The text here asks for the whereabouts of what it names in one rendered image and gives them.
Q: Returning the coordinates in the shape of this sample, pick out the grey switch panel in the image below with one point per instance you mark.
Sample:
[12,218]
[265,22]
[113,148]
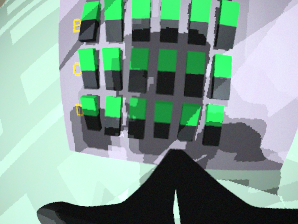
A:
[215,78]

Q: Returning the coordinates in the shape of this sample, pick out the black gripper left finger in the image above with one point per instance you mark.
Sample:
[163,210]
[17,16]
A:
[152,203]

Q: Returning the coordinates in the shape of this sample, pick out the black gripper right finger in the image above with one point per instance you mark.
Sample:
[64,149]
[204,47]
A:
[202,200]

